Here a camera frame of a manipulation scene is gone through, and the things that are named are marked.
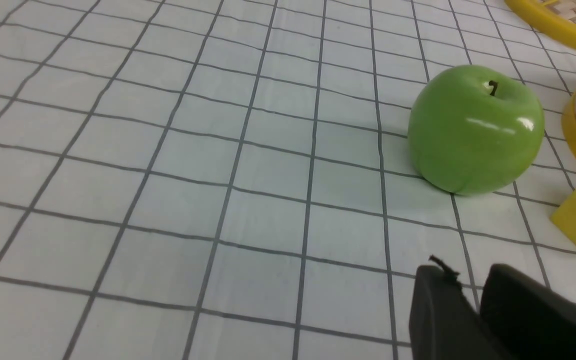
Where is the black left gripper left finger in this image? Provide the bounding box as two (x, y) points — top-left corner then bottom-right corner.
(408, 255), (514, 360)

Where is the woven bamboo steamer lid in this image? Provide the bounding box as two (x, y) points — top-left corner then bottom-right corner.
(505, 0), (576, 50)

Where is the white grid tablecloth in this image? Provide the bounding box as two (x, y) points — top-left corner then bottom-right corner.
(0, 0), (576, 360)

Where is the green apple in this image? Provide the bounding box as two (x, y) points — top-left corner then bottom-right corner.
(407, 64), (546, 196)

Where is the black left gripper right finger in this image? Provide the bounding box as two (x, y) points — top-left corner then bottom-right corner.
(479, 263), (576, 360)

